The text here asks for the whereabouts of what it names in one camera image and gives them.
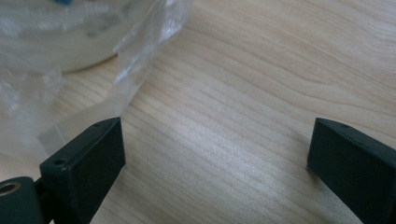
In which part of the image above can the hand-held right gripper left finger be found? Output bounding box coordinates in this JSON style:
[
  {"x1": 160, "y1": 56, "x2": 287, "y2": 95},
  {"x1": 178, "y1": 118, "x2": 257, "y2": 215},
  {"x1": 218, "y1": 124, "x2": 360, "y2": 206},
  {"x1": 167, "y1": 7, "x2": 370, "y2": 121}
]
[{"x1": 39, "y1": 117, "x2": 126, "y2": 224}]

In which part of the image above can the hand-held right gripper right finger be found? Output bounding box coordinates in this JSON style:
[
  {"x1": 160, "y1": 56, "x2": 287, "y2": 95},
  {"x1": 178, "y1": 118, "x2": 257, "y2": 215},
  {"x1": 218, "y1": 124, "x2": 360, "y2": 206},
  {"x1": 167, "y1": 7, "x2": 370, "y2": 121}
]
[{"x1": 306, "y1": 117, "x2": 396, "y2": 224}]

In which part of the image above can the clear plastic bag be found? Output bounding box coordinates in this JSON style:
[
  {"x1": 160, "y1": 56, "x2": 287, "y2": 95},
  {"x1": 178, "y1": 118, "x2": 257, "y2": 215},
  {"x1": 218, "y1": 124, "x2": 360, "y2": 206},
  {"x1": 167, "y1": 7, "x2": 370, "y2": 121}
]
[{"x1": 0, "y1": 0, "x2": 194, "y2": 162}]

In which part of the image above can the white round container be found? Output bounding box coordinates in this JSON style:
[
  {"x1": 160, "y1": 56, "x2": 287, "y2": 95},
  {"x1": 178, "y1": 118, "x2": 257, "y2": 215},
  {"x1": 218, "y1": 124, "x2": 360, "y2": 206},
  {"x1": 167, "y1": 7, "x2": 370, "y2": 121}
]
[{"x1": 0, "y1": 0, "x2": 176, "y2": 75}]

